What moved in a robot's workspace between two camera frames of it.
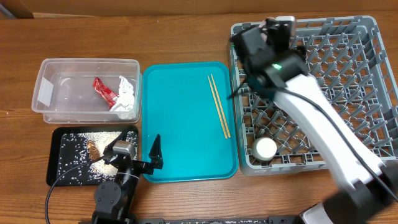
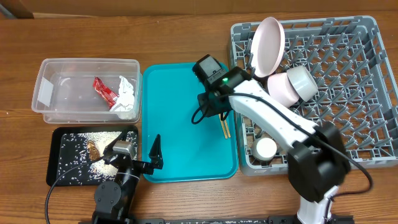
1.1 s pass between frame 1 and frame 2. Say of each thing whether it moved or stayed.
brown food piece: stayed
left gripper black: stayed
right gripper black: moved
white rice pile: stayed
